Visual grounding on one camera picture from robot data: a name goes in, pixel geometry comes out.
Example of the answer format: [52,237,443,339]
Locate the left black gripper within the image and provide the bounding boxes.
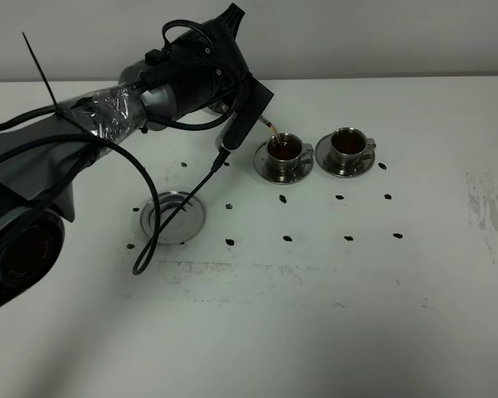
[165,3,251,120]

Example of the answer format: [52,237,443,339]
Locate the right steel cup saucer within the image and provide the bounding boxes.
[314,133,375,178]

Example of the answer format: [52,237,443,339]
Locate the stainless steel teacup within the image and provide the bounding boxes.
[264,133,313,172]
[330,127,376,167]

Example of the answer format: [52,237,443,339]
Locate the right stainless steel teacup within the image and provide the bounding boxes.
[330,127,376,167]

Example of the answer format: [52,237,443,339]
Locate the steel cup saucer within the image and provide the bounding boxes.
[253,143,314,185]
[314,133,375,178]

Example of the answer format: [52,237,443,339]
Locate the left stainless steel teacup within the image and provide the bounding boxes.
[264,133,313,172]

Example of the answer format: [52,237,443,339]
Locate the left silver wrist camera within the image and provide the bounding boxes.
[213,74,274,155]

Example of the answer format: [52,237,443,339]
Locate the left steel cup saucer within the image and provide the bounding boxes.
[253,143,314,185]

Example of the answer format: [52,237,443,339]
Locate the stainless steel teapot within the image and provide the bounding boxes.
[207,100,277,133]

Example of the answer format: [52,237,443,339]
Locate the steel teapot saucer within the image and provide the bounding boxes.
[139,189,207,245]

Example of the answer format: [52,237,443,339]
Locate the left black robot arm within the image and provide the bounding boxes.
[0,5,251,308]

